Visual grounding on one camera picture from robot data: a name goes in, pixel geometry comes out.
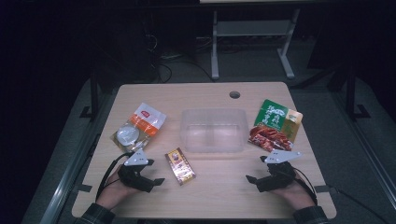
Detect small brown snack packet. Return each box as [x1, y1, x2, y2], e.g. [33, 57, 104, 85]
[163, 147, 197, 187]

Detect person's right hand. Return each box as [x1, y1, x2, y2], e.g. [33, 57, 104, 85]
[270, 171, 317, 211]

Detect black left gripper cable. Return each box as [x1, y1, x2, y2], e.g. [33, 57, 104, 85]
[94, 151, 135, 202]

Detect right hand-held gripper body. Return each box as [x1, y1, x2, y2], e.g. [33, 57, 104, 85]
[255, 149, 304, 193]

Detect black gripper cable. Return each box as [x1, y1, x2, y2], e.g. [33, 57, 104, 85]
[94, 151, 135, 202]
[292, 166, 319, 206]

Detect person's left hand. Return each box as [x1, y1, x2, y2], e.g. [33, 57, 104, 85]
[95, 164, 142, 211]

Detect white metal table frame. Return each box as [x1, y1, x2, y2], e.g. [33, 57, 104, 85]
[199, 0, 302, 81]

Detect clear plastic container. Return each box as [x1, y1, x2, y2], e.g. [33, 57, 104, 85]
[179, 107, 249, 154]

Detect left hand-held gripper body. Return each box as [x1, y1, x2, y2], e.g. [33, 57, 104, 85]
[117, 147, 156, 193]

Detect black metal stand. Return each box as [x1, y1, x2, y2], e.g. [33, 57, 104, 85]
[78, 69, 101, 121]
[341, 60, 372, 121]

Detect black floor cables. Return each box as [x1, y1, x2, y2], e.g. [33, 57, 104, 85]
[143, 29, 217, 84]

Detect orange and white snack packet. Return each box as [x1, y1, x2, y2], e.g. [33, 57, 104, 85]
[109, 102, 168, 154]

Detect green and gold snack packet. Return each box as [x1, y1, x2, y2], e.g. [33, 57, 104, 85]
[247, 98, 304, 153]

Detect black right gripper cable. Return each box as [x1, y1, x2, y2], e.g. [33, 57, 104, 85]
[292, 166, 319, 206]

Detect thin black table cable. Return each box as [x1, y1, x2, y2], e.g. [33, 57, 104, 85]
[329, 186, 389, 224]

